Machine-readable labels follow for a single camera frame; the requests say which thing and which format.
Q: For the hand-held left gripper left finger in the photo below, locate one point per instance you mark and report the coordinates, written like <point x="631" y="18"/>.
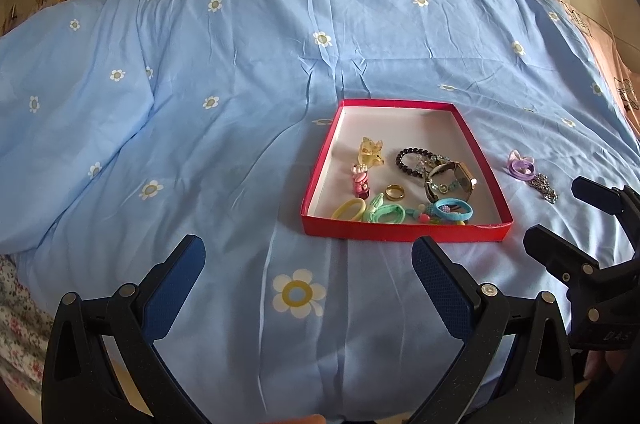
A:
<point x="172" y="294"/>

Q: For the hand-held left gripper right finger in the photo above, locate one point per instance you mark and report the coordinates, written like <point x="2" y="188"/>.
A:
<point x="445" y="294"/>

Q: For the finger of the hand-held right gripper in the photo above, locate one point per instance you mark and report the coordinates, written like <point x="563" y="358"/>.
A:
<point x="597" y="195"/>
<point x="555" y="251"/>

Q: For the gold wristwatch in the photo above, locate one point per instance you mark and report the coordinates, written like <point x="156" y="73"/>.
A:
<point x="462" y="176"/>

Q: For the small pink charm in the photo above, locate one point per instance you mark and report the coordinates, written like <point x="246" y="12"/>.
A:
<point x="361" y="184"/>

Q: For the red cardboard box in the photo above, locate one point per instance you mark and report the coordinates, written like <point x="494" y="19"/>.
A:
<point x="400" y="123"/>

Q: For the person's right hand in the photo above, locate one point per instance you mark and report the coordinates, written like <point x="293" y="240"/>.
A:
<point x="600" y="364"/>

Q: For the person's left hand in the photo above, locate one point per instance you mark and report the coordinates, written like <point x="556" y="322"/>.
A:
<point x="305" y="419"/>

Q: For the pink printed blanket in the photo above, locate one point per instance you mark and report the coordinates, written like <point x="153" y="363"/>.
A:
<point x="612" y="68"/>

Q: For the floral bed sheet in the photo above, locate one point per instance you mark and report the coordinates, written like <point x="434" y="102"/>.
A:
<point x="20" y="324"/>

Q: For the yellow hair clip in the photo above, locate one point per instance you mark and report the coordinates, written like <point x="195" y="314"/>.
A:
<point x="370" y="152"/>

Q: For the blue floral quilt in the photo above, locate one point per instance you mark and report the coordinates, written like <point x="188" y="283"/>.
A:
<point x="200" y="53"/>

